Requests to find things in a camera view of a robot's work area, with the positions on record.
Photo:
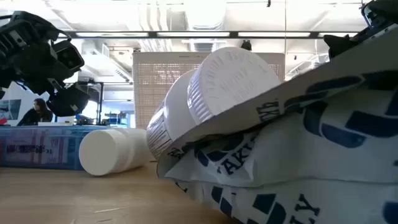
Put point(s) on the blue medical supply box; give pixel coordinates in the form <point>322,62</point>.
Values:
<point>40,147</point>

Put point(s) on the small white plastic bottle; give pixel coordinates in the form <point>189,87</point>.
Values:
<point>109,152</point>

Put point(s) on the large white-capped pill bottle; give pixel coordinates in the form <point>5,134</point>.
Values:
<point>230,81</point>

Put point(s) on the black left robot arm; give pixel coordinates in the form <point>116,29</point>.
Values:
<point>28,62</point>

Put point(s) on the person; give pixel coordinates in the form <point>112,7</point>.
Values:
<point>38,113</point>

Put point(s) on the black background stand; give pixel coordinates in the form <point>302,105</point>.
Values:
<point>101,99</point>

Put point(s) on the red strip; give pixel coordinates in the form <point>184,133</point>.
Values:
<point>2,121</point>

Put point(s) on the small black fixture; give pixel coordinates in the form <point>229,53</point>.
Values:
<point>246,45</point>

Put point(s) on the black overhead beam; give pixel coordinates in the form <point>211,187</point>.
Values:
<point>152,34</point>

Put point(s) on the white packet with blue print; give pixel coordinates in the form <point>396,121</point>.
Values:
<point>311,155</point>

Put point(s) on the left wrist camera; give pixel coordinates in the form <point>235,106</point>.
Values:
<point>70,59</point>

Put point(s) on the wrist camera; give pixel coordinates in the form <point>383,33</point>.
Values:
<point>70,59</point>
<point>377,14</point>

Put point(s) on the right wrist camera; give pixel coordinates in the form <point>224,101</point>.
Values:
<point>377,14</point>

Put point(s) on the dark wall screen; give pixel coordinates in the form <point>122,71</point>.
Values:
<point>11,109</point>

